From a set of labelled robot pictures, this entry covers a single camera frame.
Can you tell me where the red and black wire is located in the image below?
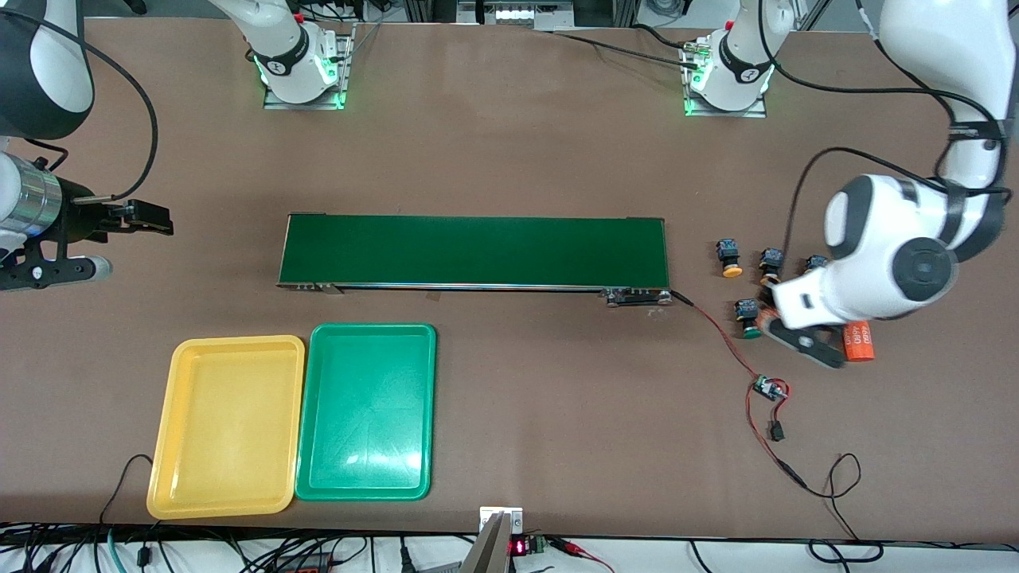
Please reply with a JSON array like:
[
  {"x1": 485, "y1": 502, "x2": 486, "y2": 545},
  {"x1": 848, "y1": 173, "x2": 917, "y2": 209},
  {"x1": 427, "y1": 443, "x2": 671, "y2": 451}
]
[{"x1": 669, "y1": 290, "x2": 809, "y2": 490}]

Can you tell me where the thin black looped cable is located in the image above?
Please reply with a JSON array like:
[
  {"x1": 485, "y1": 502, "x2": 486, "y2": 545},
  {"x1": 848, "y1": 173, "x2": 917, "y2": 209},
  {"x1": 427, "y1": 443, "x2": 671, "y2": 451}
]
[{"x1": 800, "y1": 452, "x2": 884, "y2": 563}]

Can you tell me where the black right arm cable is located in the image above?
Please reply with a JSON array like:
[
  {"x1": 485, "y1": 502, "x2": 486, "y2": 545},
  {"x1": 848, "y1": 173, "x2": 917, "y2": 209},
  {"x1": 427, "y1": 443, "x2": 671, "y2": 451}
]
[{"x1": 16, "y1": 12, "x2": 158, "y2": 205}]

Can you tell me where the white device with lights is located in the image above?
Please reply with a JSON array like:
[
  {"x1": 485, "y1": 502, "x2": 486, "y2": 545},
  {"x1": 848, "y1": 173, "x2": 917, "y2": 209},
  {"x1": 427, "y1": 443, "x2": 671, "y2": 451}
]
[{"x1": 458, "y1": 0, "x2": 574, "y2": 25}]

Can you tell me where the green conveyor belt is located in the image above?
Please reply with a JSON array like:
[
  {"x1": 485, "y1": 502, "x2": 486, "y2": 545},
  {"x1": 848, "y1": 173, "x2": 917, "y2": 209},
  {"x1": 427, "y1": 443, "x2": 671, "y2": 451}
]
[{"x1": 276, "y1": 212, "x2": 673, "y2": 308}]

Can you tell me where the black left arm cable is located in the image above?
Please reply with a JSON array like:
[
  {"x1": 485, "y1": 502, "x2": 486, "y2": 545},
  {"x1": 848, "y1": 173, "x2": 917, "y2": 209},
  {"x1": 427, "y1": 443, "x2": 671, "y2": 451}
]
[{"x1": 756, "y1": 0, "x2": 1012, "y2": 279}]

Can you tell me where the yellow plastic tray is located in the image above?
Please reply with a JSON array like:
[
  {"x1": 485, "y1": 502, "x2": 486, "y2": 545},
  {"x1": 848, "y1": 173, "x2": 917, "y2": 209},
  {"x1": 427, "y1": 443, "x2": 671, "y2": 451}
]
[{"x1": 146, "y1": 334, "x2": 307, "y2": 520}]

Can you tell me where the long black base cable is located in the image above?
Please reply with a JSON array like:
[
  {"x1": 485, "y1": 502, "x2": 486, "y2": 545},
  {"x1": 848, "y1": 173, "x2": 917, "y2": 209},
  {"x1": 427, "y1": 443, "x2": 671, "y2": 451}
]
[{"x1": 549, "y1": 22, "x2": 705, "y2": 72}]

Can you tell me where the black arched table cable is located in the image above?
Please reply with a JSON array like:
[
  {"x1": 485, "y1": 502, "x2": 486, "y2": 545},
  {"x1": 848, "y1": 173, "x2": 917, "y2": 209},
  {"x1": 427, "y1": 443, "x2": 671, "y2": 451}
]
[{"x1": 100, "y1": 454, "x2": 156, "y2": 526}]

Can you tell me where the red clip lead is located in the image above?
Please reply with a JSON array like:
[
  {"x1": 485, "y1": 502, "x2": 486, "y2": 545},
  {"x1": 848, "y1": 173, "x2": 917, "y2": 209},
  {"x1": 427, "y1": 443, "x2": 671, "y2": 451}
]
[{"x1": 548, "y1": 537, "x2": 615, "y2": 573}]

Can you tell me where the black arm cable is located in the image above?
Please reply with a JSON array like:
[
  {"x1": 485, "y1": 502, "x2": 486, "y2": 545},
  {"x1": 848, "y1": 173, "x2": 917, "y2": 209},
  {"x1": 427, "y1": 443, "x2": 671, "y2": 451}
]
[
  {"x1": 16, "y1": 12, "x2": 158, "y2": 205},
  {"x1": 756, "y1": 0, "x2": 1012, "y2": 279}
]

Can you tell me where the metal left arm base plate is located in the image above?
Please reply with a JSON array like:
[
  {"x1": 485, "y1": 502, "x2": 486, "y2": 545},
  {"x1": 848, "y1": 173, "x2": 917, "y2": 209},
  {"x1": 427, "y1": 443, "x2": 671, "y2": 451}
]
[{"x1": 683, "y1": 40, "x2": 767, "y2": 119}]

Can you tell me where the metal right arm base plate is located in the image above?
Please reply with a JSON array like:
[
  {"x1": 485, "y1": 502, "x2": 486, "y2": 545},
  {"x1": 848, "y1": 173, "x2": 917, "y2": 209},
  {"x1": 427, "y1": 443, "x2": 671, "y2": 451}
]
[{"x1": 263, "y1": 24, "x2": 353, "y2": 111}]

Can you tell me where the green plastic tray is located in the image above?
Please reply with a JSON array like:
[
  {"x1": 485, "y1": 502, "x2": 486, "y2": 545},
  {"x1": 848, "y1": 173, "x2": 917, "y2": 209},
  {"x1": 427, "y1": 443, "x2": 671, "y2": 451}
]
[{"x1": 295, "y1": 322, "x2": 438, "y2": 501}]

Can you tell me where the grey metal bracket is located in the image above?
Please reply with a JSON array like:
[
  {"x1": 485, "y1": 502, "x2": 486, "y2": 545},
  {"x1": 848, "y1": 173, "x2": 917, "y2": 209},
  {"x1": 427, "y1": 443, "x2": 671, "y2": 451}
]
[{"x1": 460, "y1": 506, "x2": 525, "y2": 573}]

